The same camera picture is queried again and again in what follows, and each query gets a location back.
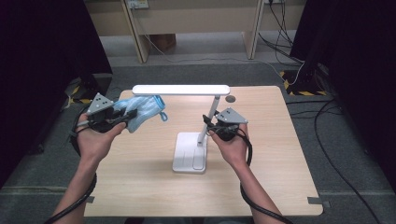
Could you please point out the beige wooden desk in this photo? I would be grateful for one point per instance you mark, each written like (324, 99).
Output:
(193, 21)

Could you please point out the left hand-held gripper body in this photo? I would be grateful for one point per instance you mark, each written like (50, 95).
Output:
(99, 104)

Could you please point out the white power strip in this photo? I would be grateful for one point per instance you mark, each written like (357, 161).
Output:
(138, 3)

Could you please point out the person's left hand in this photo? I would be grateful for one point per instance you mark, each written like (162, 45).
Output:
(93, 143)

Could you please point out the round dark table grommet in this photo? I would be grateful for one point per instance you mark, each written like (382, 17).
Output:
(231, 99)

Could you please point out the brown cardboard box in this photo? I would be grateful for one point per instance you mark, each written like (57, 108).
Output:
(163, 42)

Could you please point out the white desk lamp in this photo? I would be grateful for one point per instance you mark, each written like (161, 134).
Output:
(190, 149)

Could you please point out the person's right hand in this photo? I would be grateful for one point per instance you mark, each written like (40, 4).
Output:
(235, 151)

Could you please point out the black curtain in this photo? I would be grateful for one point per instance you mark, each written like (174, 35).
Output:
(40, 77)
(361, 77)

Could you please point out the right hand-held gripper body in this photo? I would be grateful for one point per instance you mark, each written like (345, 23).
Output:
(230, 116)

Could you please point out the black stand base striped tape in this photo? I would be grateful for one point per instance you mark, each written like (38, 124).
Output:
(93, 84)
(303, 84)

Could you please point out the grey tape piece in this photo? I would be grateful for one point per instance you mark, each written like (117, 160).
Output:
(90, 199)
(317, 201)

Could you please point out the blue striped cloth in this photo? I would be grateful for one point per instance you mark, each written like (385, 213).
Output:
(143, 109)

